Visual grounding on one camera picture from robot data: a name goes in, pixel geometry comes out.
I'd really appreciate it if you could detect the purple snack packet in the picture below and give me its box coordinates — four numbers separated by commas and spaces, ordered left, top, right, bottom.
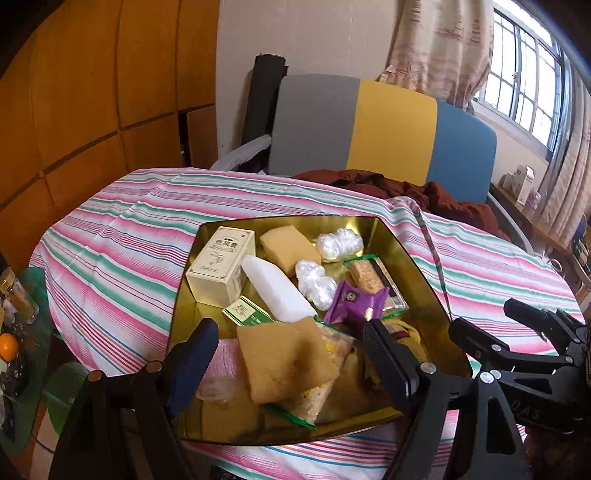
324, 280, 390, 326

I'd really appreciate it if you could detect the cracker snack pack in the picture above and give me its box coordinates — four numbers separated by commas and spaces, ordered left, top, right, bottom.
344, 254, 409, 319

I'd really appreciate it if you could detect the small green beige box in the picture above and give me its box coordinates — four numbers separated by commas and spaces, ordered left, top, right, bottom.
222, 296, 273, 327

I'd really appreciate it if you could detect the yellow sponge pad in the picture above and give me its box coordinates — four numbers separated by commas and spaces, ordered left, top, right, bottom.
236, 317, 339, 405

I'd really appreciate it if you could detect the clear plastic bag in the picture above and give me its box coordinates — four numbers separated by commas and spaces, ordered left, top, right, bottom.
295, 259, 338, 312

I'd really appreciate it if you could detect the beige ointment box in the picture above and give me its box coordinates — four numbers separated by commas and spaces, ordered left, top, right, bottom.
185, 226, 256, 309

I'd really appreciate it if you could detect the thick yellow sponge block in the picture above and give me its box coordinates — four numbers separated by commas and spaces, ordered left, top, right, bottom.
259, 225, 322, 277

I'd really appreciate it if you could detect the pink mesh plastic item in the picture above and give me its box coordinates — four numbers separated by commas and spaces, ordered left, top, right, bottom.
195, 339, 246, 402

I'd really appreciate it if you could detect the wooden desk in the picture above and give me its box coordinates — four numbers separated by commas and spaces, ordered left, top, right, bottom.
489, 183, 590, 304

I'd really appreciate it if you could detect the orange fruit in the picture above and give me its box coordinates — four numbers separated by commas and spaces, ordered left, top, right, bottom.
0, 332, 20, 363

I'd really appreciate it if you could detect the white carton on desk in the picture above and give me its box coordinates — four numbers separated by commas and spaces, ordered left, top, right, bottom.
501, 165, 535, 205

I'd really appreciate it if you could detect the striped pink green bedsheet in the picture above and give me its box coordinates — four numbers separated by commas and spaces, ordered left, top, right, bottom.
28, 166, 587, 480

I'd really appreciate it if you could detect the rust red blanket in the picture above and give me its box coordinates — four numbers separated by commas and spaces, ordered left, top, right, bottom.
294, 169, 510, 241

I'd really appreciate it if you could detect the gold metal tray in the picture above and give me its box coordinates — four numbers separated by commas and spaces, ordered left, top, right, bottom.
168, 215, 472, 446

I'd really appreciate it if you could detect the barred window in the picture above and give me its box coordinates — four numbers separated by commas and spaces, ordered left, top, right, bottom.
474, 1, 566, 154

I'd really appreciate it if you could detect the tricolour headboard cushion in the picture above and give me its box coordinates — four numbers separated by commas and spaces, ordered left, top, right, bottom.
267, 74, 497, 203

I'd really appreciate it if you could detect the beige patterned curtain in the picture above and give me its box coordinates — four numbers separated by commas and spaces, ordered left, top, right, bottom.
379, 0, 494, 111

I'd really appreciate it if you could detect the wooden wardrobe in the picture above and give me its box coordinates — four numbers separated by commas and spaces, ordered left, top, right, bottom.
1, 1, 219, 270

